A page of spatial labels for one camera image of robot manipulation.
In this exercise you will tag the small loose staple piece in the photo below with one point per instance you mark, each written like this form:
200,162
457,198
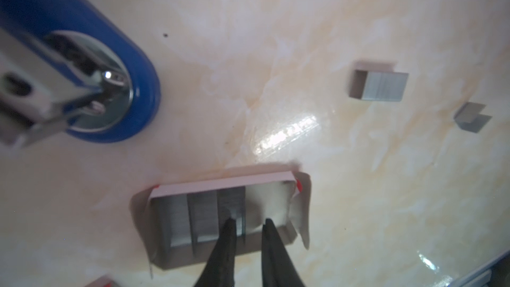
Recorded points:
377,86

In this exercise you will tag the grey staple box tray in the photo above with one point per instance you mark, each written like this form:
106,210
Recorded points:
180,223

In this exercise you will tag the tiny loose staple piece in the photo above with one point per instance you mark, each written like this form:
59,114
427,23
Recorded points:
470,118

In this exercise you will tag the red white staple box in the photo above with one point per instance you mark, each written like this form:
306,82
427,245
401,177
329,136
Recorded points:
103,281

